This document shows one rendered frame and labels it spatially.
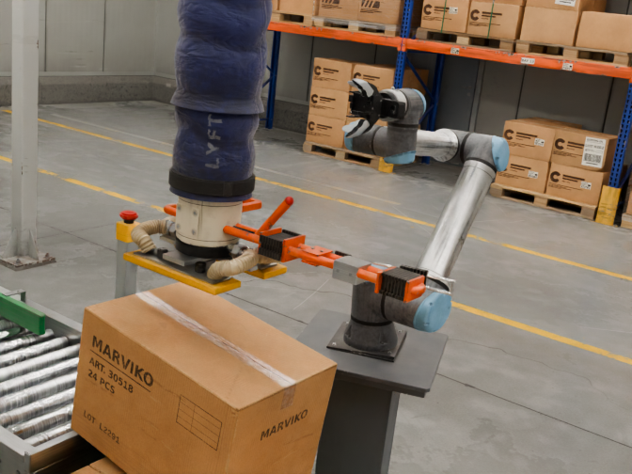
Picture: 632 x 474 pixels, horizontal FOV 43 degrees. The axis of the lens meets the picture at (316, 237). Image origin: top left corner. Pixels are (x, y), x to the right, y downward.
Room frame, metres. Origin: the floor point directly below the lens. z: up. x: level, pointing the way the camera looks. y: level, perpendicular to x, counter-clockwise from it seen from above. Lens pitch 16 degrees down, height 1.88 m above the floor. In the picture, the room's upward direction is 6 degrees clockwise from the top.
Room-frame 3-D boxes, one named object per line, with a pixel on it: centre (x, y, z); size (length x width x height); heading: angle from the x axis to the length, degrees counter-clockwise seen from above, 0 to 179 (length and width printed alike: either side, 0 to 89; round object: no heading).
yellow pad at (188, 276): (2.01, 0.34, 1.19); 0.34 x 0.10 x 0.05; 55
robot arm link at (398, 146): (2.39, -0.21, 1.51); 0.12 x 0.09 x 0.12; 53
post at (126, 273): (2.98, 0.72, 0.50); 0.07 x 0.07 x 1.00; 56
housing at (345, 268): (1.82, -0.09, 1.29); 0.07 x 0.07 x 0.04; 55
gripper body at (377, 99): (2.25, -0.11, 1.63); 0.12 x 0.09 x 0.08; 145
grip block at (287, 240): (1.95, 0.08, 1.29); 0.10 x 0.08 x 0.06; 145
